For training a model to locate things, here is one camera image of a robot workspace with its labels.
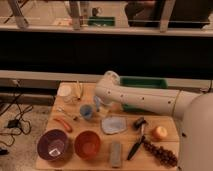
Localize green box on shelf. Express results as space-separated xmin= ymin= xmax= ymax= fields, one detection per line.
xmin=88 ymin=17 xmax=115 ymax=26

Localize light blue cloth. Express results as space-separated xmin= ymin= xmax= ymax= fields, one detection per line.
xmin=101 ymin=116 xmax=127 ymax=135

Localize orange bowl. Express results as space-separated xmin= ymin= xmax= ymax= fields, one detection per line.
xmin=74 ymin=130 xmax=101 ymax=160

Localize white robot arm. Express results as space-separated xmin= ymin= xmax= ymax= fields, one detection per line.
xmin=94 ymin=71 xmax=213 ymax=171

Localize blue metal cup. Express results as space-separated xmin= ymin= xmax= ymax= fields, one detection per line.
xmin=80 ymin=104 xmax=93 ymax=120

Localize metal spoon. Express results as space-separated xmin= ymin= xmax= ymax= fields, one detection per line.
xmin=56 ymin=107 xmax=80 ymax=121

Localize grey sponge block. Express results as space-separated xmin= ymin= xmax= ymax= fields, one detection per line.
xmin=110 ymin=141 xmax=122 ymax=168

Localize red apple toy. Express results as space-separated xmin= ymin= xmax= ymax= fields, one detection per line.
xmin=152 ymin=126 xmax=168 ymax=140

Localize orange carrot toy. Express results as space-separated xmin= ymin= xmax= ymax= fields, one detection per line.
xmin=53 ymin=118 xmax=72 ymax=132

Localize brown grape bunch toy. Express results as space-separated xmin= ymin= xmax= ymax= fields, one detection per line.
xmin=144 ymin=141 xmax=178 ymax=167

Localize purple bowl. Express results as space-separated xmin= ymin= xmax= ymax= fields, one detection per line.
xmin=37 ymin=129 xmax=72 ymax=161

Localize black cables on floor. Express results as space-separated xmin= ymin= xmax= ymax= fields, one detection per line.
xmin=0 ymin=81 xmax=34 ymax=156

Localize green plastic bin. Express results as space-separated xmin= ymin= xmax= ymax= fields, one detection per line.
xmin=119 ymin=76 xmax=169 ymax=113

